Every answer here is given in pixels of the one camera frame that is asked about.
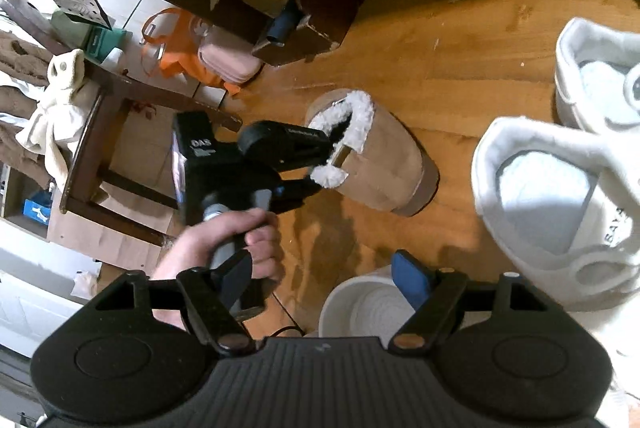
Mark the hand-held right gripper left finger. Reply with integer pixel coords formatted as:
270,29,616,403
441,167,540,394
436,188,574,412
94,252,257,355

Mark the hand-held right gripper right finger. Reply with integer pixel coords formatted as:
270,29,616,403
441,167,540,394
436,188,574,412
389,249,551,355

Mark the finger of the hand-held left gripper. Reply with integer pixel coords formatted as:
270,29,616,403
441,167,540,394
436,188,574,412
274,120,352,215

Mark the white clog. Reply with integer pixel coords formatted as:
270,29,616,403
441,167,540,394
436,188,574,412
318,274,417,340

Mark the tan fleece-lined boot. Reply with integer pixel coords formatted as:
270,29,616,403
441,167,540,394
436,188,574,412
304,90,441,217

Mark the white lace-up sneaker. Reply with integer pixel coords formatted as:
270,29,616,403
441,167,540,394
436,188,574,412
471,117,640,313
554,18,640,135

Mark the orange bag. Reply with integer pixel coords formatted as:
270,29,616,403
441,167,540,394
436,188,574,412
139,6,242,97

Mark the person's left hand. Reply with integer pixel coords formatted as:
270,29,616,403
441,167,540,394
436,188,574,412
150,209,284,283

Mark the flat cardboard sheet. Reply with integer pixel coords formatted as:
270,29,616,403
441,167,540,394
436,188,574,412
46,108,172,275

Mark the pink case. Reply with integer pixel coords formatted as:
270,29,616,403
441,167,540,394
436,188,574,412
196,29,264,84

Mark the dark blue object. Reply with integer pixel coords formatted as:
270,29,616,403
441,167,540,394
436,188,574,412
265,10,304,46

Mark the dark wooden chair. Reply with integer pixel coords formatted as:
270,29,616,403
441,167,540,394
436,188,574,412
59,56,244,249

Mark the white cloth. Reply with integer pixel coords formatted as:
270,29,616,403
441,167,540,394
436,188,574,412
16,49,102,189

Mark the blue box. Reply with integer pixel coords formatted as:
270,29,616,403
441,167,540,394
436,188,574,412
21,192,52,227

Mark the green box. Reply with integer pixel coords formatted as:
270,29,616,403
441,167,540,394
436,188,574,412
51,9,127,59

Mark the brown cloth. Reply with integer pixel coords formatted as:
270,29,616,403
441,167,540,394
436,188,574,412
0,29,57,84

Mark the black cable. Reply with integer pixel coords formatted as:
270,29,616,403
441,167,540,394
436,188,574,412
269,324,307,340

